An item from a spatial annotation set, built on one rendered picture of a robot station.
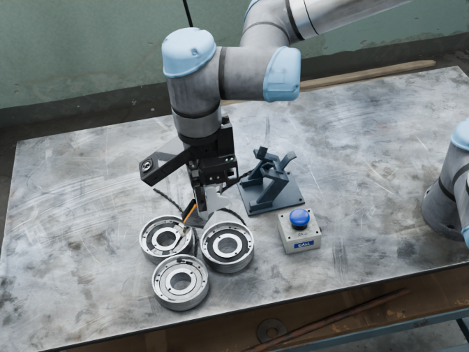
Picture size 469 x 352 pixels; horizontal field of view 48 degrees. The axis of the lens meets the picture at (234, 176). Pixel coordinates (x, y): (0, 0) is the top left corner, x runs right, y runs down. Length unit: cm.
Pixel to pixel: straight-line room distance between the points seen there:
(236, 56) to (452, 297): 86
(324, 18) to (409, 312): 76
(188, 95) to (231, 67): 7
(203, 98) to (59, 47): 189
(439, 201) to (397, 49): 196
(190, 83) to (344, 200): 54
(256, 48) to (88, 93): 205
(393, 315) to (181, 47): 83
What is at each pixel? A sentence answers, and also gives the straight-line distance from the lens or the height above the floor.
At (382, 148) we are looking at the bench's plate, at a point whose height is 80.
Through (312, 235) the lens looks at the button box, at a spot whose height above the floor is 85.
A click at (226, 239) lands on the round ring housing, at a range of 106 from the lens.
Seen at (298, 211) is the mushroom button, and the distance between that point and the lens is 103.
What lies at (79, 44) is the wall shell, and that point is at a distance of 259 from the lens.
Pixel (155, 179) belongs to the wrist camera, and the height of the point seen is 105.
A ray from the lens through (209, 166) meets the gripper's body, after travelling 85.
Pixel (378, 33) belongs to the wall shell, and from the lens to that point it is 289.
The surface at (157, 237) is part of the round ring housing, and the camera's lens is 108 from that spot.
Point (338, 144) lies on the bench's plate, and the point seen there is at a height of 80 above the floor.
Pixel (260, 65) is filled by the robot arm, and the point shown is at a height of 126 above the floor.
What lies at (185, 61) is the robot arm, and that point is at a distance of 72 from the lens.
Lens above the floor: 166
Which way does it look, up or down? 46 degrees down
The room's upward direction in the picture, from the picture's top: 5 degrees counter-clockwise
